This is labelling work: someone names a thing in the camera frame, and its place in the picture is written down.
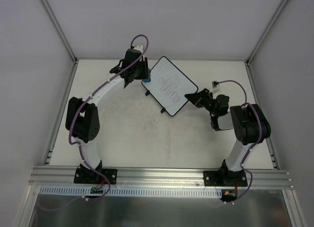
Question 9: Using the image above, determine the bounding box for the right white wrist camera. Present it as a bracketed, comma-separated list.
[210, 81, 220, 94]

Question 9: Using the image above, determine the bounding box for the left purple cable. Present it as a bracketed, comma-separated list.
[38, 34, 150, 210]

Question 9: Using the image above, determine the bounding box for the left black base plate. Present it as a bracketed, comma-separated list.
[74, 167, 118, 185]

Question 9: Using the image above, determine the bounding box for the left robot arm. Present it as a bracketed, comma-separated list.
[65, 45, 150, 185]

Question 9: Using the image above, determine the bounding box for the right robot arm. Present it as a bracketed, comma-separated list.
[185, 88, 271, 187]

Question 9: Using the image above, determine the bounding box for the white slotted cable duct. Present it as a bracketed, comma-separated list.
[39, 185, 222, 199]

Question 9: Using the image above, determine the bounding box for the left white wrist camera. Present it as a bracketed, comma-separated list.
[133, 45, 144, 53]

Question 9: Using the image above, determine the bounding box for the small black-framed whiteboard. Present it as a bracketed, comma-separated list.
[141, 56, 198, 116]

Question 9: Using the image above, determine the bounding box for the blue bone-shaped eraser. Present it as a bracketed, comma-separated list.
[142, 68, 151, 83]

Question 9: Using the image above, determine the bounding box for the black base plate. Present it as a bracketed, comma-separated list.
[203, 170, 248, 187]
[74, 167, 118, 185]

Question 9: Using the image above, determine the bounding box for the aluminium front rail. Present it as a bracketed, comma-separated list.
[28, 165, 294, 190]

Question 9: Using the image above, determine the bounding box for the left aluminium frame post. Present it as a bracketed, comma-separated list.
[39, 0, 77, 63]

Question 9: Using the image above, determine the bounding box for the right aluminium frame post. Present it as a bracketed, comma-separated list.
[246, 0, 290, 66]

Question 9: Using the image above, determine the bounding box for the aluminium frame post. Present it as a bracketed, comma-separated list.
[246, 0, 290, 66]
[39, 0, 77, 63]

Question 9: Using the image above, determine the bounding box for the purple cable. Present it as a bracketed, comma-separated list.
[217, 80, 267, 205]
[38, 34, 150, 210]

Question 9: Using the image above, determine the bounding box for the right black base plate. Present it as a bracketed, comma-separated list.
[203, 170, 248, 187]

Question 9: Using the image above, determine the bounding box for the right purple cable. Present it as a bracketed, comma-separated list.
[217, 80, 267, 205]

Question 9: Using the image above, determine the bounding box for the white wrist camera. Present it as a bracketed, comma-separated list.
[210, 81, 220, 94]
[133, 45, 144, 53]

